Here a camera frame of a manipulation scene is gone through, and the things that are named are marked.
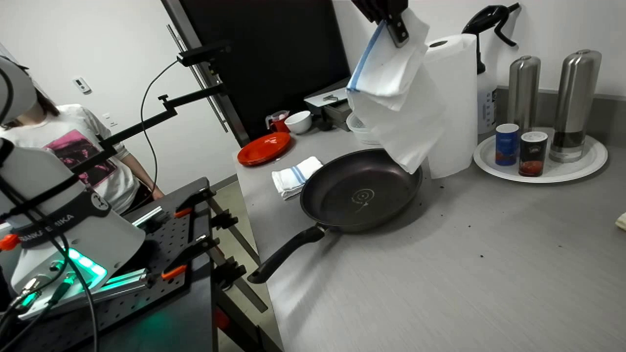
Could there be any red plate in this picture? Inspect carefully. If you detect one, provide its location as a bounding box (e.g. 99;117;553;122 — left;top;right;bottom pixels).
237;132;293;167

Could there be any black door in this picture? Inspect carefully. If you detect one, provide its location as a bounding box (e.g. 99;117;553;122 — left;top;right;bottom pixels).
160;0;351;148

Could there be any red measuring jug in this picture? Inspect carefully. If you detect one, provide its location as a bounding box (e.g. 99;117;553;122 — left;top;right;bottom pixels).
266;110;291;133

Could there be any person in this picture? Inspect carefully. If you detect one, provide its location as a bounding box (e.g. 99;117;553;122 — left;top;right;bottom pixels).
0;88;166;216

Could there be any white round tray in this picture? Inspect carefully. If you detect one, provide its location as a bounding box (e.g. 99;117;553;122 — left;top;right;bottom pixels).
473;128;609;184

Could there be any paper towel roll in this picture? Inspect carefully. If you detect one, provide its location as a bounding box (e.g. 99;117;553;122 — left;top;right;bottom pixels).
423;33;479;179

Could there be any white cup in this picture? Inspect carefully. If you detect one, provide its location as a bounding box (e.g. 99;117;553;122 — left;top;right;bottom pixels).
285;110;313;135

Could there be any white towel with blue stripe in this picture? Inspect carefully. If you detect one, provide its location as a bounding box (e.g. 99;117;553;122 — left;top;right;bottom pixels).
346;7;447;175

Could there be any folded white blue-striped towel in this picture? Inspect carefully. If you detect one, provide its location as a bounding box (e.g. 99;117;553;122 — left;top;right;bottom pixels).
271;156;324;200

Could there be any black cable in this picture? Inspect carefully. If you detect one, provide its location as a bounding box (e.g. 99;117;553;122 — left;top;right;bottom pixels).
140;59;179;197

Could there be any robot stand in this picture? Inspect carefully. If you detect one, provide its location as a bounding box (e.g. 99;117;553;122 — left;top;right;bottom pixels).
0;177;274;352

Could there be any black-topped spray bottle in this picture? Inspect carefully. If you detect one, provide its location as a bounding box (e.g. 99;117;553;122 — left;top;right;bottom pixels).
462;2;522;135

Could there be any blue can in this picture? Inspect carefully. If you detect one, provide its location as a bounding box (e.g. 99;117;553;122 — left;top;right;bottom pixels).
495;123;520;167

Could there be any short steel grinder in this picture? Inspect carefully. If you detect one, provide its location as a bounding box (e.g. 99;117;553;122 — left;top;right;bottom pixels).
507;55;541;135

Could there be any black frying pan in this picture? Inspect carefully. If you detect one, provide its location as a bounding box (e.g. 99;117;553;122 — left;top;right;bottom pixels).
247;148;424;285

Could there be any dark can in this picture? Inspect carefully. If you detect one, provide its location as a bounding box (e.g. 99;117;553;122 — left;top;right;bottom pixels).
518;131;549;177

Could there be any black orange clamp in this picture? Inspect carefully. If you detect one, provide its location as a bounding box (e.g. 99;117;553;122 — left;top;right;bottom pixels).
173;187;239;231
160;237;247;290

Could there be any tall steel grinder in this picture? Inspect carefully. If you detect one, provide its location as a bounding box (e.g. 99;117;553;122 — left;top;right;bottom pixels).
549;49;603;163

